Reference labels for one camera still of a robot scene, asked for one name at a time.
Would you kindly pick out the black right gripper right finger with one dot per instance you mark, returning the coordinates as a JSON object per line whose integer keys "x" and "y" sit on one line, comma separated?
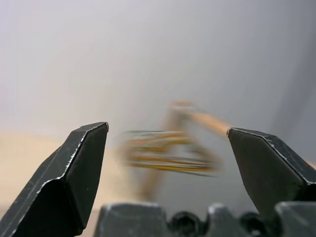
{"x": 266, "y": 168}

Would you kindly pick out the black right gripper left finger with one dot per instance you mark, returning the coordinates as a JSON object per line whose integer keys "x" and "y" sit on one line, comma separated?
{"x": 61, "y": 185}

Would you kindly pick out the wooden hanger rack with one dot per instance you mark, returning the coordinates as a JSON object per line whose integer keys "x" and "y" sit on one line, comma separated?
{"x": 209, "y": 121}

